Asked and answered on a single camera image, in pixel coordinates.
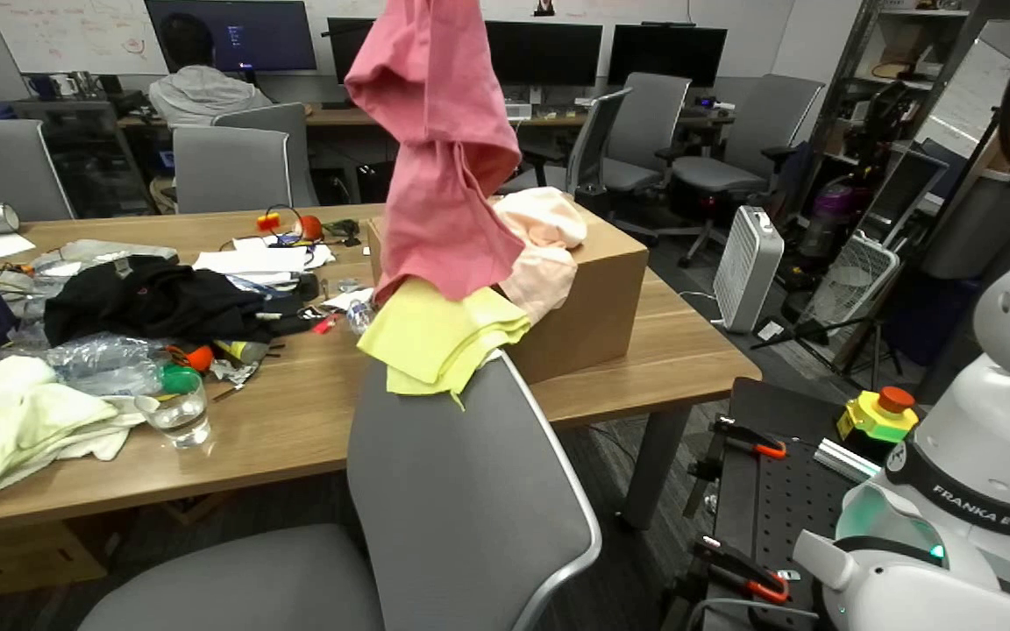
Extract peach t-shirt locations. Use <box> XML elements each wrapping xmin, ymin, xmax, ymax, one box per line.
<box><xmin>486</xmin><ymin>186</ymin><xmax>593</xmax><ymax>325</ymax></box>

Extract yellow towel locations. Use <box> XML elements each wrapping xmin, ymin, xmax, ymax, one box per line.
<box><xmin>354</xmin><ymin>277</ymin><xmax>535</xmax><ymax>406</ymax></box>

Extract pink t-shirt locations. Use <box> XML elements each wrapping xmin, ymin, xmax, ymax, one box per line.
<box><xmin>339</xmin><ymin>0</ymin><xmax>530</xmax><ymax>307</ymax></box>

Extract cardboard box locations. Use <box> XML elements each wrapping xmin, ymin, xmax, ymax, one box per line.
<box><xmin>361</xmin><ymin>206</ymin><xmax>653</xmax><ymax>385</ymax></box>

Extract grey office chair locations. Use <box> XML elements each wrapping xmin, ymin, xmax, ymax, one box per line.
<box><xmin>78</xmin><ymin>346</ymin><xmax>602</xmax><ymax>631</ymax></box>

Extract grey swivel chair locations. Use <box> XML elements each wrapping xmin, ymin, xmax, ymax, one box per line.
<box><xmin>671</xmin><ymin>72</ymin><xmax>829</xmax><ymax>206</ymax></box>
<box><xmin>560</xmin><ymin>67</ymin><xmax>696</xmax><ymax>201</ymax></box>

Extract grey chair backrest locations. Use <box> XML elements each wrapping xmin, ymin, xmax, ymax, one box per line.
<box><xmin>167</xmin><ymin>118</ymin><xmax>295</xmax><ymax>215</ymax></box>
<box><xmin>216</xmin><ymin>103</ymin><xmax>321</xmax><ymax>206</ymax></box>

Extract crumpled foil wrapper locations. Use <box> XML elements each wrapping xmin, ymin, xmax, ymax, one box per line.
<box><xmin>321</xmin><ymin>283</ymin><xmax>383</xmax><ymax>345</ymax></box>

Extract grey table leg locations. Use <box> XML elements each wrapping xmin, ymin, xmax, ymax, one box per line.
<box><xmin>621</xmin><ymin>401</ymin><xmax>696</xmax><ymax>536</ymax></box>

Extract white space heater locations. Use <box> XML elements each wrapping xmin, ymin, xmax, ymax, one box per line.
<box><xmin>712</xmin><ymin>205</ymin><xmax>790</xmax><ymax>336</ymax></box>

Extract white paper stack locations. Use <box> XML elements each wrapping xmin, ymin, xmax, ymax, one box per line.
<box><xmin>188</xmin><ymin>235</ymin><xmax>339</xmax><ymax>296</ymax></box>

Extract black computer monitor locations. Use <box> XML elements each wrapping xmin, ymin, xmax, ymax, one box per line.
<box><xmin>327</xmin><ymin>13</ymin><xmax>383</xmax><ymax>83</ymax></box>
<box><xmin>606</xmin><ymin>21</ymin><xmax>729</xmax><ymax>90</ymax></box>
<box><xmin>485</xmin><ymin>18</ymin><xmax>606</xmax><ymax>89</ymax></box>

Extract clear bottle green cap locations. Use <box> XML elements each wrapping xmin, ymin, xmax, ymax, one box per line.
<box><xmin>132</xmin><ymin>363</ymin><xmax>216</xmax><ymax>455</ymax></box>

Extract black cloth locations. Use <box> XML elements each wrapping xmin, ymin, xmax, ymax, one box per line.
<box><xmin>43</xmin><ymin>252</ymin><xmax>321</xmax><ymax>346</ymax></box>

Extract purple vacuum cleaner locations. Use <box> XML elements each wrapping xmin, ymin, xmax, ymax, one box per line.
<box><xmin>804</xmin><ymin>171</ymin><xmax>874</xmax><ymax>265</ymax></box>

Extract white boxy appliance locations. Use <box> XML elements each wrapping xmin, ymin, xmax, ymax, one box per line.
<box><xmin>801</xmin><ymin>233</ymin><xmax>905</xmax><ymax>331</ymax></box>

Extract yellow red emergency stop button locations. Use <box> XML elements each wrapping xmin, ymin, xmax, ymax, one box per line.
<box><xmin>835</xmin><ymin>384</ymin><xmax>924</xmax><ymax>450</ymax></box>

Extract clear plastic bag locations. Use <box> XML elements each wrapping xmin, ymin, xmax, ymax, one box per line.
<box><xmin>43</xmin><ymin>331</ymin><xmax>167</xmax><ymax>401</ymax></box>

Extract metal storage shelf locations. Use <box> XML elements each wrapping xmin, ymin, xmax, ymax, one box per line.
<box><xmin>805</xmin><ymin>0</ymin><xmax>998</xmax><ymax>240</ymax></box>

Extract pale yellow cloth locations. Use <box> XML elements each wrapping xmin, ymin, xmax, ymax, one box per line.
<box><xmin>0</xmin><ymin>356</ymin><xmax>152</xmax><ymax>531</ymax></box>

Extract whiteboard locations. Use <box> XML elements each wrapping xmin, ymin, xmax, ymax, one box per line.
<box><xmin>0</xmin><ymin>0</ymin><xmax>171</xmax><ymax>76</ymax></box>

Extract grey partition panel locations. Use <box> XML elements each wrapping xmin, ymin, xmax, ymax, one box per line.
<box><xmin>0</xmin><ymin>116</ymin><xmax>78</xmax><ymax>229</ymax></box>

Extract orange handled scissors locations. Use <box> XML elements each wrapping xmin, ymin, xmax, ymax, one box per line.
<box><xmin>251</xmin><ymin>206</ymin><xmax>329</xmax><ymax>246</ymax></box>

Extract orange handled black clamp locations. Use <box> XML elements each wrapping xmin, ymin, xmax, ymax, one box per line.
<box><xmin>696</xmin><ymin>534</ymin><xmax>795</xmax><ymax>606</ymax></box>
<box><xmin>712</xmin><ymin>414</ymin><xmax>793</xmax><ymax>462</ymax></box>

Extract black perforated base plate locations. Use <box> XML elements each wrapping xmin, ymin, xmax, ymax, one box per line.
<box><xmin>703</xmin><ymin>380</ymin><xmax>877</xmax><ymax>631</ymax></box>

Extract large dark wall screen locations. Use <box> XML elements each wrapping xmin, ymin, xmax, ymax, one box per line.
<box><xmin>145</xmin><ymin>0</ymin><xmax>320</xmax><ymax>73</ymax></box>

